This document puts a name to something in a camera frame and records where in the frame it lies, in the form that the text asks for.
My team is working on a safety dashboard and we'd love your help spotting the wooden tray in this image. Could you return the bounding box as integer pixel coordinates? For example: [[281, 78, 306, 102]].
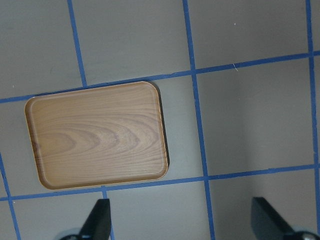
[[24, 81, 170, 190]]

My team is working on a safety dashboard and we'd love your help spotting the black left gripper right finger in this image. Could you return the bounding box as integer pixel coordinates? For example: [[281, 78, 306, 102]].
[[251, 197, 296, 240]]

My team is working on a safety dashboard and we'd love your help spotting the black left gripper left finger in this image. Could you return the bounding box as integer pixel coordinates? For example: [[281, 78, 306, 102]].
[[79, 199, 111, 240]]

